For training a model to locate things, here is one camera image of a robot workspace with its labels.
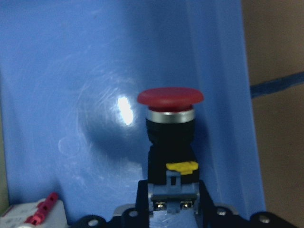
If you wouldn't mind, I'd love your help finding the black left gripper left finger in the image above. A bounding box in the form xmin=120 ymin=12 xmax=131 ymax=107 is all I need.
xmin=135 ymin=180 xmax=150 ymax=228

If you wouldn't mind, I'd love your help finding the blue plastic tray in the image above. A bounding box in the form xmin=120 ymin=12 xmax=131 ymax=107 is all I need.
xmin=0 ymin=0 xmax=266 ymax=223

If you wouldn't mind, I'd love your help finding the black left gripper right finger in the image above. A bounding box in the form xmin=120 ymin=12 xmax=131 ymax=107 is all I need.
xmin=194 ymin=180 xmax=216 ymax=228

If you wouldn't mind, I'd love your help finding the red emergency stop button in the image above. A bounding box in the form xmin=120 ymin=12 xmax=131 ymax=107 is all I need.
xmin=137 ymin=87 xmax=204 ymax=214

